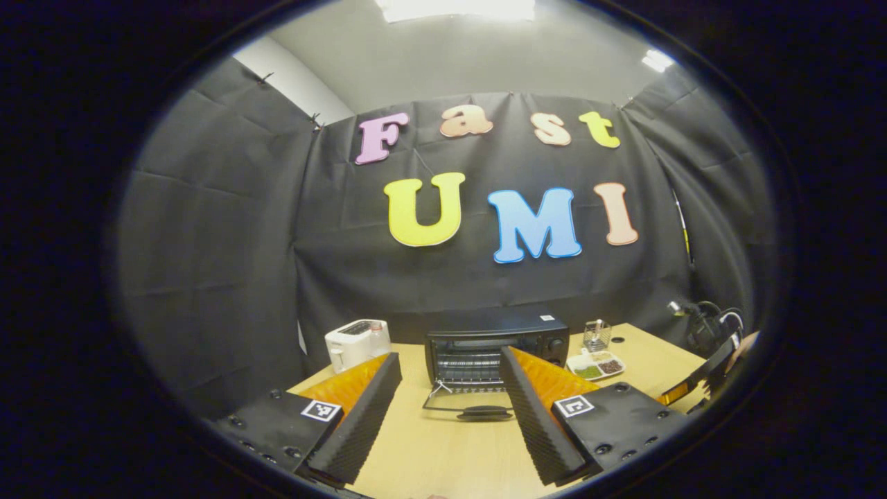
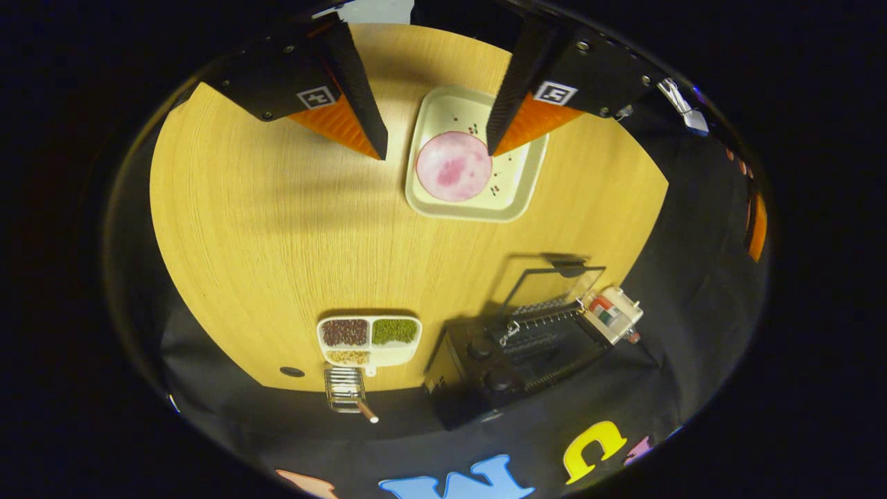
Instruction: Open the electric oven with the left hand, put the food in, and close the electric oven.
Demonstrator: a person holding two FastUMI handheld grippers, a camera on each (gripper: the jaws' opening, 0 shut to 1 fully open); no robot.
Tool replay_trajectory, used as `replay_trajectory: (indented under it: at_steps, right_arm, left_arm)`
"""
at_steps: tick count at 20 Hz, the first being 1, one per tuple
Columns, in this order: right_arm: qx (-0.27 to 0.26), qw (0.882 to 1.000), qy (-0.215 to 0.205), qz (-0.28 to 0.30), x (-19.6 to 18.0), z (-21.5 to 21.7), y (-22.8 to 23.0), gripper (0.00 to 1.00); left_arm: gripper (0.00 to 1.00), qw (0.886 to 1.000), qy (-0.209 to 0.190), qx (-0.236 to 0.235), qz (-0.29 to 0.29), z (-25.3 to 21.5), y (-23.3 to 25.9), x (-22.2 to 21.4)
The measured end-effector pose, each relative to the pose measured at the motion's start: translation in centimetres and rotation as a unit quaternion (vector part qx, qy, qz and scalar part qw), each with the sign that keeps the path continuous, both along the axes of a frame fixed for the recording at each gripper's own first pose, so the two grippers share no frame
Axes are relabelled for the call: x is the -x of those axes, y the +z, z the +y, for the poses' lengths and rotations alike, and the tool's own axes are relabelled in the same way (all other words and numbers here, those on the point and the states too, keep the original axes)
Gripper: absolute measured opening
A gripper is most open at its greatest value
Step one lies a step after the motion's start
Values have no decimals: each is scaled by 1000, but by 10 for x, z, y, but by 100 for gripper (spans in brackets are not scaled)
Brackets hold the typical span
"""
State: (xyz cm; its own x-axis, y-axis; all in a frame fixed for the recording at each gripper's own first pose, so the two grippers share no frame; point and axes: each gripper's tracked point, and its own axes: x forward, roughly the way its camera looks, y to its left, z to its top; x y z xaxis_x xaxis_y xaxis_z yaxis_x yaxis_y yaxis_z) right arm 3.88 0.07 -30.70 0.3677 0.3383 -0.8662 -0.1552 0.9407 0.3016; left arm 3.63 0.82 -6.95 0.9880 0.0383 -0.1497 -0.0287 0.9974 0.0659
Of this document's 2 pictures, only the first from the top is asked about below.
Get black electric oven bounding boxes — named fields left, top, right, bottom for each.
left=423, top=310, right=570, bottom=421

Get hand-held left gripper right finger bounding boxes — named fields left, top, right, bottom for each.
left=499, top=345, right=708, bottom=486

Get black backdrop cloth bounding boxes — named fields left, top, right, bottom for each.
left=114, top=55, right=777, bottom=417

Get white toaster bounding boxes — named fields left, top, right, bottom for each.
left=324, top=319, right=392, bottom=375

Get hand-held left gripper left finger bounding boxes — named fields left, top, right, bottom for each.
left=215, top=351, right=403, bottom=486

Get white divided food plate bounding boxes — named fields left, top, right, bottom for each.
left=566, top=350, right=626, bottom=381

